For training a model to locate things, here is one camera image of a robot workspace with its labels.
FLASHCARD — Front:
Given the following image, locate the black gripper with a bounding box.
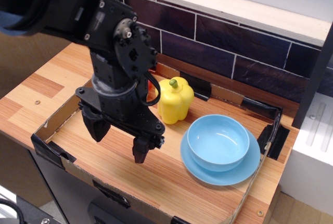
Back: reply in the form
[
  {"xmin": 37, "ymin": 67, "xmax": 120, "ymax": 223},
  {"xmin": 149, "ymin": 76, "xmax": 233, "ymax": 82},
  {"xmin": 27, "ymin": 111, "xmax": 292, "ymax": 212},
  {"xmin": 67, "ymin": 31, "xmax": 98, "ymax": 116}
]
[{"xmin": 75, "ymin": 72, "xmax": 165, "ymax": 164}]

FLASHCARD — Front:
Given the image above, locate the light blue bowl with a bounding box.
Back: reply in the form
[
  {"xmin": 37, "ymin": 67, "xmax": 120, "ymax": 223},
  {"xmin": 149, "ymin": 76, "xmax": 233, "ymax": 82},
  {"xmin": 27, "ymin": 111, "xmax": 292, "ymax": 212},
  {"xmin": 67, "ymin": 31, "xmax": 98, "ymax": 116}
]
[{"xmin": 186, "ymin": 114, "xmax": 250, "ymax": 172}]

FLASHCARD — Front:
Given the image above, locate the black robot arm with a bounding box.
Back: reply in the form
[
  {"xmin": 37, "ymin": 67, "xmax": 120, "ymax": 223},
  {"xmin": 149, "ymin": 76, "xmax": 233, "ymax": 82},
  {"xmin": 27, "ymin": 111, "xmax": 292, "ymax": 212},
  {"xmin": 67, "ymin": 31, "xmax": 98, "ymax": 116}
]
[{"xmin": 1, "ymin": 0, "xmax": 165, "ymax": 164}]

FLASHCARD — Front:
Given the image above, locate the light blue plate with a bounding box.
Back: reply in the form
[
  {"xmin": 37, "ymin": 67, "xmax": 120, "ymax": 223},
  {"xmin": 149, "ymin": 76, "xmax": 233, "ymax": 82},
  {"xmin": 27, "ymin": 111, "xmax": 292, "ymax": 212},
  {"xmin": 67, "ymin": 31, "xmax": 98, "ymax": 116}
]
[{"xmin": 180, "ymin": 132, "xmax": 261, "ymax": 186}]

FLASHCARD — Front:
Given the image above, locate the red plastic cup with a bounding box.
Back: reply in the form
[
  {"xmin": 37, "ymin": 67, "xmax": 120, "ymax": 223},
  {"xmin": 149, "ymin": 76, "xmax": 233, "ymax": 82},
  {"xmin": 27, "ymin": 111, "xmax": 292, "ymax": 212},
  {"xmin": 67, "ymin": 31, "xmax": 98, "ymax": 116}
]
[{"xmin": 147, "ymin": 80, "xmax": 153, "ymax": 97}]

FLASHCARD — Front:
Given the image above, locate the yellow toy bell pepper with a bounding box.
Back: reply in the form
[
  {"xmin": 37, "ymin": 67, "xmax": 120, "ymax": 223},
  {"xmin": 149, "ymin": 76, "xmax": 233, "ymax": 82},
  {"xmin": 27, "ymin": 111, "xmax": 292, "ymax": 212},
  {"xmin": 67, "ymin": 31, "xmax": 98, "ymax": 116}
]
[{"xmin": 155, "ymin": 77, "xmax": 194, "ymax": 125}]

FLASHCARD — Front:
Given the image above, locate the cardboard tray border with tape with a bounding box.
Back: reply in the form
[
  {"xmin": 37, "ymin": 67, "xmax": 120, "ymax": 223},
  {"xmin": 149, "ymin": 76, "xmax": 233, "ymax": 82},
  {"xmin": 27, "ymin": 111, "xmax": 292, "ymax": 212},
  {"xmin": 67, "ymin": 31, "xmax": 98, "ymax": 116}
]
[{"xmin": 32, "ymin": 64, "xmax": 287, "ymax": 223}]

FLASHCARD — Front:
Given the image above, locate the wooden shelf with tile backsplash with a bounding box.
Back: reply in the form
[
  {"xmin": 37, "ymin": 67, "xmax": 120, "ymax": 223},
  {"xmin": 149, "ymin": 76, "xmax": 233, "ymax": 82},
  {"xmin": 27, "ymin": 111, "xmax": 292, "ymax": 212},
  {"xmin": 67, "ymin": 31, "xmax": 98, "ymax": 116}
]
[{"xmin": 123, "ymin": 0, "xmax": 332, "ymax": 127}]

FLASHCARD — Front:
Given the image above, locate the white appliance at right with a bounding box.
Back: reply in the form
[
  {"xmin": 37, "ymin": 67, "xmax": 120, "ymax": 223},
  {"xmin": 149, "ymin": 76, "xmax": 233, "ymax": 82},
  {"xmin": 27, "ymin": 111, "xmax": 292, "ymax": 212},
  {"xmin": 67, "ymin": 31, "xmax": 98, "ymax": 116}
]
[{"xmin": 279, "ymin": 93, "xmax": 332, "ymax": 215}]

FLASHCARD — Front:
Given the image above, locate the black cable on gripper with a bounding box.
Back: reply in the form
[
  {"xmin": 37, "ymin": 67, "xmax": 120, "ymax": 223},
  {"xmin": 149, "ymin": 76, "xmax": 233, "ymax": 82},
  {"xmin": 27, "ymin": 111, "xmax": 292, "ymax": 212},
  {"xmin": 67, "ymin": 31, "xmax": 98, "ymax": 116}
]
[{"xmin": 139, "ymin": 71, "xmax": 162, "ymax": 107}]

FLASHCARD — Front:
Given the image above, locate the black braided cable bottom left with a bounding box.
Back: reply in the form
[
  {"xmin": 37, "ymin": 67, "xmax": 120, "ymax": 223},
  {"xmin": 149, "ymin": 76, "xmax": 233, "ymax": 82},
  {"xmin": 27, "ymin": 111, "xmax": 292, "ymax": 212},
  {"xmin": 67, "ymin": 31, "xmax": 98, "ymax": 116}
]
[{"xmin": 0, "ymin": 197, "xmax": 29, "ymax": 224}]

